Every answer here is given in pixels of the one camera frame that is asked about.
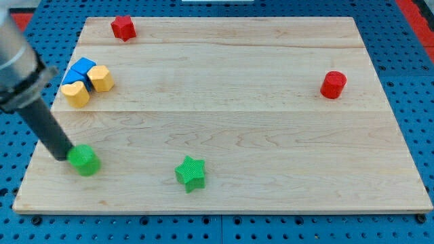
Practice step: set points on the green star block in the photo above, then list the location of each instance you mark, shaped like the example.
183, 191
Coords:
191, 173

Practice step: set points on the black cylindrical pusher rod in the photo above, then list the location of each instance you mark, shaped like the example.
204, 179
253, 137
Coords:
39, 118

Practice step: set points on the blue crescent block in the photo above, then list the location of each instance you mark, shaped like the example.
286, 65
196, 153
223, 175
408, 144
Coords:
73, 76

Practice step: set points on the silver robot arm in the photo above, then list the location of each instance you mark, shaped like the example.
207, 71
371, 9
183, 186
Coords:
23, 73

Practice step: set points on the red cylinder block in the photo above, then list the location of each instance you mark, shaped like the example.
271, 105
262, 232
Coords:
333, 84

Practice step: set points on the blue cube block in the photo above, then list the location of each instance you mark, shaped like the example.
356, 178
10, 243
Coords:
83, 65

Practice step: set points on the green cylinder block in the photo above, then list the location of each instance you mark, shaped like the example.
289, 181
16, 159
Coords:
84, 160

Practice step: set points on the yellow heart block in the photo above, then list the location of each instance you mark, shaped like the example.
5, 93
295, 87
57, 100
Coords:
76, 94

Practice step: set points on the light wooden board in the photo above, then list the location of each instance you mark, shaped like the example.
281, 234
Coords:
242, 94

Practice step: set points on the red star block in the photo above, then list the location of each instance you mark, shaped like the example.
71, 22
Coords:
123, 28

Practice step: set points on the yellow hexagon block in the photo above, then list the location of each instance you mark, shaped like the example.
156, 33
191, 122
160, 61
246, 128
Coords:
101, 79

